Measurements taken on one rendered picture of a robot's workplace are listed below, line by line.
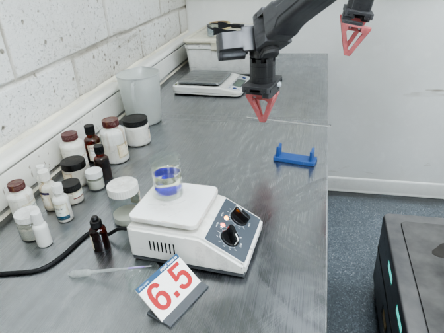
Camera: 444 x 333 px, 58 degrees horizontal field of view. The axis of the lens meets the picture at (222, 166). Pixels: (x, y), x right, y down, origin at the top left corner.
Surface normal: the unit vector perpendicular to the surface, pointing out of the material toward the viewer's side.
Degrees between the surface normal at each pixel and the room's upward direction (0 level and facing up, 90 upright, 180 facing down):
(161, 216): 0
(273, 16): 82
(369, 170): 90
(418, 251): 0
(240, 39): 60
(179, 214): 0
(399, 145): 90
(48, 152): 90
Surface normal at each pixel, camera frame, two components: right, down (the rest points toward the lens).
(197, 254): -0.29, 0.47
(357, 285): -0.05, -0.88
